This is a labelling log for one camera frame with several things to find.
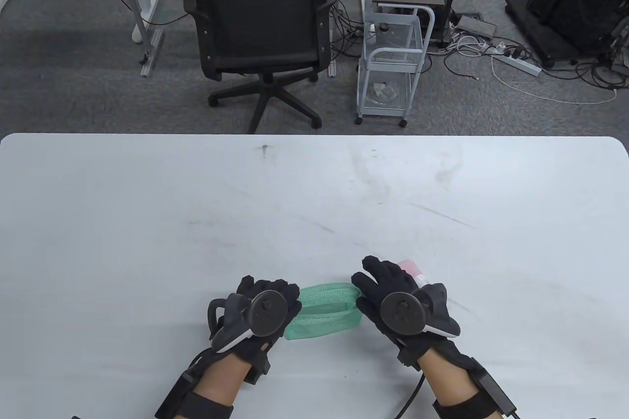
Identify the person's right hand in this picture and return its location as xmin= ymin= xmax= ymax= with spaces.
xmin=351 ymin=256 xmax=485 ymax=371

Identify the person's left hand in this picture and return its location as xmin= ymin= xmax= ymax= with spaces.
xmin=216 ymin=276 xmax=302 ymax=384

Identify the pink cleansing milk bottle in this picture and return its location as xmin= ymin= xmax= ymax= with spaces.
xmin=397 ymin=259 xmax=433 ymax=288

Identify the green mesh toiletry bag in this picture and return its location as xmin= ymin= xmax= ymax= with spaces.
xmin=284 ymin=281 xmax=363 ymax=341

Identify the person's right forearm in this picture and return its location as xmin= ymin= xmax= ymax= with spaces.
xmin=418 ymin=343 xmax=487 ymax=419

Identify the person's left forearm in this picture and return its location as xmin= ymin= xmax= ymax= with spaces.
xmin=194 ymin=355 xmax=251 ymax=419

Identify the gray left hand controller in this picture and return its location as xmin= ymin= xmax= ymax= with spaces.
xmin=206 ymin=290 xmax=288 ymax=353

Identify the gray hand controller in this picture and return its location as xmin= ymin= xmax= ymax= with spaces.
xmin=206 ymin=290 xmax=288 ymax=353
xmin=378 ymin=283 xmax=461 ymax=338

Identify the gray right hand controller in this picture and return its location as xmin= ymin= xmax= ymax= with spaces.
xmin=378 ymin=283 xmax=461 ymax=338

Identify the black left wrist box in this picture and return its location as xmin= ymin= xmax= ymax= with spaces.
xmin=155 ymin=372 xmax=200 ymax=419

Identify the black wrist box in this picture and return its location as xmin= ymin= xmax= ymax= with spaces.
xmin=155 ymin=372 xmax=200 ymax=419
xmin=472 ymin=360 xmax=518 ymax=415

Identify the black right wrist box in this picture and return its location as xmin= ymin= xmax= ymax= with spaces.
xmin=472 ymin=360 xmax=518 ymax=415

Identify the crumpled clear plastic wrap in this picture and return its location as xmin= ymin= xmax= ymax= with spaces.
xmin=371 ymin=83 xmax=402 ymax=105

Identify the white power strip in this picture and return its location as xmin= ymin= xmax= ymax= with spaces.
xmin=484 ymin=43 xmax=543 ymax=77

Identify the black mesh office chair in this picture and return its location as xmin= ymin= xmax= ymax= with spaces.
xmin=182 ymin=0 xmax=340 ymax=135

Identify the aluminium floor profile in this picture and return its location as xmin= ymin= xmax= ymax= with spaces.
xmin=140 ymin=26 xmax=166 ymax=78

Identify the gray adapter box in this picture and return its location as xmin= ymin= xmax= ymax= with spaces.
xmin=456 ymin=15 xmax=496 ymax=39

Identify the black equipment cart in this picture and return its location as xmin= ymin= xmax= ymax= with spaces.
xmin=505 ymin=0 xmax=629 ymax=70

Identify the black left glove cable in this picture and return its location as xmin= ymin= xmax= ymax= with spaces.
xmin=186 ymin=345 xmax=214 ymax=373

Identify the black glove cable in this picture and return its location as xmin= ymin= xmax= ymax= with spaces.
xmin=393 ymin=372 xmax=426 ymax=419
xmin=186 ymin=345 xmax=214 ymax=373

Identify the black right glove cable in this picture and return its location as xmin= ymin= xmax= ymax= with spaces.
xmin=393 ymin=372 xmax=426 ymax=419

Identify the black left forearm strap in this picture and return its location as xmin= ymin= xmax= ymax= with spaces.
xmin=184 ymin=392 xmax=235 ymax=419

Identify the black forearm strap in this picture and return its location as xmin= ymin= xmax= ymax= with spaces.
xmin=184 ymin=392 xmax=235 ymax=419
xmin=432 ymin=392 xmax=502 ymax=419

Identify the black right forearm strap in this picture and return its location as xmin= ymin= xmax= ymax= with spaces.
xmin=432 ymin=392 xmax=502 ymax=419

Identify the aluminium post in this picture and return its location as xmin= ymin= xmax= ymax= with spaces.
xmin=328 ymin=0 xmax=342 ymax=78

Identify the white rolling wire cart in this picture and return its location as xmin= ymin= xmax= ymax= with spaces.
xmin=356 ymin=0 xmax=436 ymax=128

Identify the white floor cable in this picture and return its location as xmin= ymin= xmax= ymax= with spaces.
xmin=491 ymin=53 xmax=618 ymax=105

